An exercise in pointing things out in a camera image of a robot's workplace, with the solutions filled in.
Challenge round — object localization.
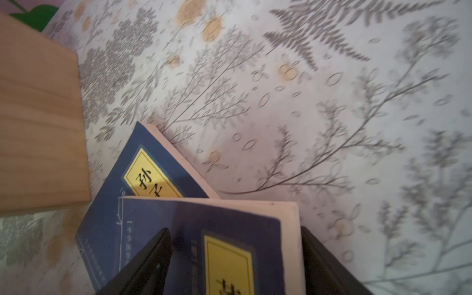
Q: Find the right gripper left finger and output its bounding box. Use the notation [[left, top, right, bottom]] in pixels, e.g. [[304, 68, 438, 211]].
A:
[[98, 228, 172, 295]]

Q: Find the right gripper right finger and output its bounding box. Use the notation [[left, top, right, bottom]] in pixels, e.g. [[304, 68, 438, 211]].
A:
[[301, 226, 372, 295]]

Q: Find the blue book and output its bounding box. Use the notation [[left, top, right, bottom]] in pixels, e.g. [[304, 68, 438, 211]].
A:
[[112, 197, 306, 295], [76, 122, 219, 291]]

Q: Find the wooden two-tier shelf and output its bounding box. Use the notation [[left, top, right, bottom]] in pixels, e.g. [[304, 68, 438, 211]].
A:
[[1, 14, 90, 216]]

